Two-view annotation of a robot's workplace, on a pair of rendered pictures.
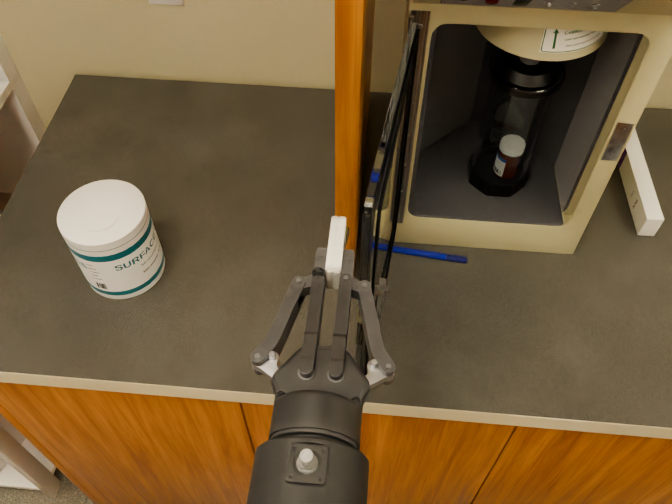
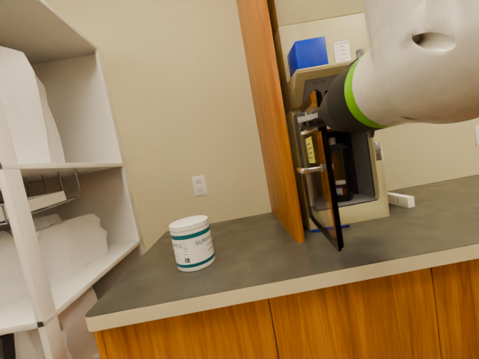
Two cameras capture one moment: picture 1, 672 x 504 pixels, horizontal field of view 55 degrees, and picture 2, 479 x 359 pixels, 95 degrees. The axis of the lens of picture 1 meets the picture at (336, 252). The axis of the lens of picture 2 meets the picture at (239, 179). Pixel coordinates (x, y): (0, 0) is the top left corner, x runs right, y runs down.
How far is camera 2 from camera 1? 63 cm
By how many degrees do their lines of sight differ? 49
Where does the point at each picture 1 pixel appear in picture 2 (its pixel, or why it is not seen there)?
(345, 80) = (281, 125)
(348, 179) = (291, 173)
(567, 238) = (383, 206)
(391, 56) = not seen: hidden behind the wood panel
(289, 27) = (244, 194)
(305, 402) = not seen: hidden behind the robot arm
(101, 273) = (188, 248)
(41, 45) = (154, 224)
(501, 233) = (356, 211)
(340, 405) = not seen: hidden behind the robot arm
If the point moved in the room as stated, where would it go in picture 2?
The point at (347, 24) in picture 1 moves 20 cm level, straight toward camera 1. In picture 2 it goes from (278, 102) to (301, 79)
